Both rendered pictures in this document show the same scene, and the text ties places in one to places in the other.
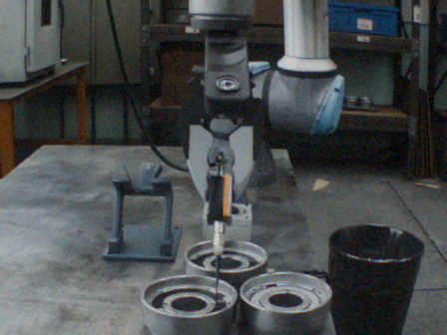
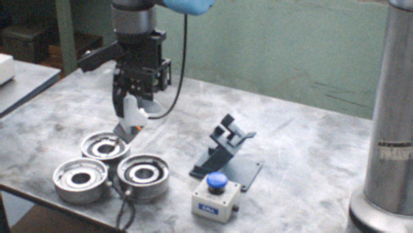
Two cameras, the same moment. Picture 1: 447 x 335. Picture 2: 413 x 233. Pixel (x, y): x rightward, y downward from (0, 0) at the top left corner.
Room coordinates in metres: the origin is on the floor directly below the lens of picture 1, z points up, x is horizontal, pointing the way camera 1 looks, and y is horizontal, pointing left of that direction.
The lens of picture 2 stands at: (1.10, -0.79, 1.46)
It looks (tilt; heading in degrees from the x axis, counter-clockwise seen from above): 32 degrees down; 112
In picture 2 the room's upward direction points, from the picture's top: straight up
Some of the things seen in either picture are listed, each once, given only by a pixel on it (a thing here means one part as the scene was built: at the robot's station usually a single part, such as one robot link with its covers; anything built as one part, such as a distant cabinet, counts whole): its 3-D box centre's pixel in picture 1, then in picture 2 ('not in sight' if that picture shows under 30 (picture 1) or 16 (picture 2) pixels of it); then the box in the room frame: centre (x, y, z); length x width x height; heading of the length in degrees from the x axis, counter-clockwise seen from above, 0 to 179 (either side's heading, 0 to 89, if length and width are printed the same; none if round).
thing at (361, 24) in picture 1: (358, 18); not in sight; (4.26, -1.26, 1.11); 0.52 x 0.38 x 0.22; 85
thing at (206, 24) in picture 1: (222, 68); (140, 61); (0.73, -0.05, 1.07); 0.09 x 0.08 x 0.12; 175
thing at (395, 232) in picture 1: (368, 299); not in sight; (1.79, -0.63, 0.21); 0.34 x 0.34 x 0.43
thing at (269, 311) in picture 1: (284, 306); (81, 181); (0.62, -0.12, 0.82); 0.10 x 0.10 x 0.04
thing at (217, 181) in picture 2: not in sight; (216, 187); (0.89, -0.07, 0.85); 0.04 x 0.04 x 0.05
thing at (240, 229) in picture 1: (227, 222); (218, 198); (0.89, -0.07, 0.82); 0.08 x 0.07 x 0.05; 175
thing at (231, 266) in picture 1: (225, 269); (144, 177); (0.73, -0.06, 0.82); 0.10 x 0.10 x 0.04
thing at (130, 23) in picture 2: (219, 1); (135, 16); (0.72, -0.04, 1.15); 0.08 x 0.08 x 0.05
